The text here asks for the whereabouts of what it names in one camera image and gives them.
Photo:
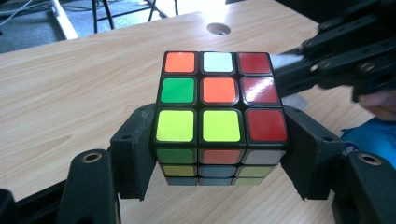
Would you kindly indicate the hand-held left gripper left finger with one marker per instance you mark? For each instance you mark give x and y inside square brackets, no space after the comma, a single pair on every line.
[134,155]

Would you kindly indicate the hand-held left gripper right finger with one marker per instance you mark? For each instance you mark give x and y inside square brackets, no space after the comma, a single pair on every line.
[311,155]

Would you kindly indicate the blue wet wipes pack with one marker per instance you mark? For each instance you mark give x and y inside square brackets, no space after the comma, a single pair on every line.
[373,140]

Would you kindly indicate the multicoloured puzzle cube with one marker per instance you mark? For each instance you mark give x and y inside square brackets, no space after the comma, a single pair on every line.
[219,115]

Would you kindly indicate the grey table hole cap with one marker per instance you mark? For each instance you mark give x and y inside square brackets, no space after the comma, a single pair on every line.
[219,29]

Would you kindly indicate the black folding chair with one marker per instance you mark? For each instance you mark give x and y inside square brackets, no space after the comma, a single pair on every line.
[107,14]

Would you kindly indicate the white table frame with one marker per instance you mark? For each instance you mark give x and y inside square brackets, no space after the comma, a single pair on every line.
[63,21]

